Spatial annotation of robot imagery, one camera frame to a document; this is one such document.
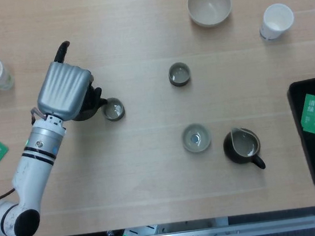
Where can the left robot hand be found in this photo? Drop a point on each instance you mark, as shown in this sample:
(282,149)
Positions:
(62,89)

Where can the black teapot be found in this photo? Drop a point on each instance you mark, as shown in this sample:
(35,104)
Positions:
(88,115)

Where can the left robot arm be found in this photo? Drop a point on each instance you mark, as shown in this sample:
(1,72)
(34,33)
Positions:
(34,167)

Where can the dark teacup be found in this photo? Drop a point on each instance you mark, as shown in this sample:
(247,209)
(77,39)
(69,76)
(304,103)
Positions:
(180,83)
(115,116)

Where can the beige tea strainer bowl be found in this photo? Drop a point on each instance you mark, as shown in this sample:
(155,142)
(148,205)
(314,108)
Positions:
(190,147)

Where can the white paper cup blue print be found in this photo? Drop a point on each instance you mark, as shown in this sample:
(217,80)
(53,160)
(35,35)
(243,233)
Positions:
(269,33)

